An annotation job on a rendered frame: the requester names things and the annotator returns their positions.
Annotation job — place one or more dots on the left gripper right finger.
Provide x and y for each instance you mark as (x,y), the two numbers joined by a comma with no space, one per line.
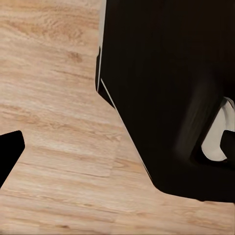
(227,145)

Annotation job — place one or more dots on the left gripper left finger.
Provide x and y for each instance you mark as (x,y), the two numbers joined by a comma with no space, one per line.
(11,147)

